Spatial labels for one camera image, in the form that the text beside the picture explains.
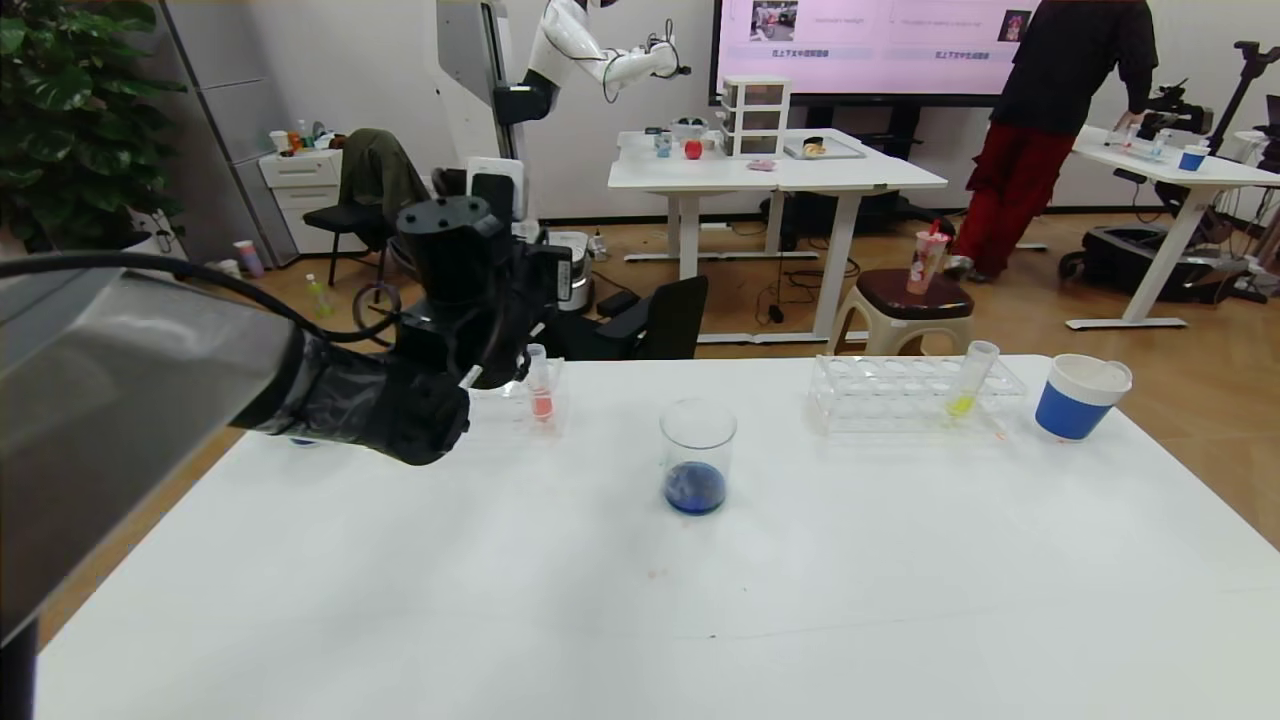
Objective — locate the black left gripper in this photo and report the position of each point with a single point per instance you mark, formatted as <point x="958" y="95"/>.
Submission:
<point x="533" y="268"/>

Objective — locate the black desktop robot arm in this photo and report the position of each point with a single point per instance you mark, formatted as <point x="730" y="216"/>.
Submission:
<point x="1170" y="115"/>

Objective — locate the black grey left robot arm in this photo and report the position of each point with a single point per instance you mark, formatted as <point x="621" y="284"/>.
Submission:
<point x="150" y="400"/>

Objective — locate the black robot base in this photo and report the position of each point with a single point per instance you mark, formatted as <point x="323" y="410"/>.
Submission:
<point x="1130" y="262"/>

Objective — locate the clear test tube rack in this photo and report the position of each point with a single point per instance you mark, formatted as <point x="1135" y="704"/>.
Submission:
<point x="905" y="395"/>
<point x="510" y="410"/>

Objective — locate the glass beaker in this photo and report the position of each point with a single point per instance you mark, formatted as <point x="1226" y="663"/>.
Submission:
<point x="696" y="488"/>

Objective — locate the yellow pigment test tube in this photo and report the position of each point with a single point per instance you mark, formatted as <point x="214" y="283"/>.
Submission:
<point x="962" y="403"/>

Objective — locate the dark green jacket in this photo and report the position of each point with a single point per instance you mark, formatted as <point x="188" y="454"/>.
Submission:
<point x="385" y="175"/>

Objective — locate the black four-leg chair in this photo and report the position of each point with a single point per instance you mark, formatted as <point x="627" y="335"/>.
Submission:
<point x="343" y="220"/>

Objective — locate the green drink bottle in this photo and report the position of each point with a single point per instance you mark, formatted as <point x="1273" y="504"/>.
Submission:
<point x="318" y="297"/>

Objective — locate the white humanoid robot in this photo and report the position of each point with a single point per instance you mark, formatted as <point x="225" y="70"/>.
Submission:
<point x="570" y="40"/>

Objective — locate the white drawer cabinet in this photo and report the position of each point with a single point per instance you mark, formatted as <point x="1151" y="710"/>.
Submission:
<point x="303" y="192"/>

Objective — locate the white standing desk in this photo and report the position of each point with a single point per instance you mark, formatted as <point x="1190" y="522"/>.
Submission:
<point x="1180" y="172"/>
<point x="780" y="174"/>

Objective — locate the white drawer organizer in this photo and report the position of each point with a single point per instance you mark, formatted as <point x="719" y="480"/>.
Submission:
<point x="757" y="116"/>

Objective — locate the small white cup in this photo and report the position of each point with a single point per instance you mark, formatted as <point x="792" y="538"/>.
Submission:
<point x="229" y="271"/>

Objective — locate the grey tray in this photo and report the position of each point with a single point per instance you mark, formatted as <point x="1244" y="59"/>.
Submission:
<point x="835" y="150"/>

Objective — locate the grey tall cabinet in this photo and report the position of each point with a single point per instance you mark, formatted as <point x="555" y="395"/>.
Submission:
<point x="235" y="100"/>

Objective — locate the white planter pot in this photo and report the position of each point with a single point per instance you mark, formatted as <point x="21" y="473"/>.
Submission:
<point x="165" y="245"/>

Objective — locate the brown top stool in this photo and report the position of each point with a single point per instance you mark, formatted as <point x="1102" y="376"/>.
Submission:
<point x="915" y="302"/>

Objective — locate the pink drink cup with straw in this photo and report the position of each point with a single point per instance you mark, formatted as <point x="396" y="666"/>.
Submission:
<point x="925" y="268"/>

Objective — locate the large display screen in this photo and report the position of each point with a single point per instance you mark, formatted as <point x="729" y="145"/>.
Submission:
<point x="880" y="50"/>

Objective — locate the green leafy plant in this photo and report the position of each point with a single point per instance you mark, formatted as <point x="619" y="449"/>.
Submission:
<point x="70" y="118"/>

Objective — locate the person in red trousers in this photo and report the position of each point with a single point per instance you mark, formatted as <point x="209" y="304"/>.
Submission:
<point x="1040" y="120"/>

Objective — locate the small blue paper cup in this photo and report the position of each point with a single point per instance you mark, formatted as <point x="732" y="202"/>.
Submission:
<point x="1193" y="160"/>

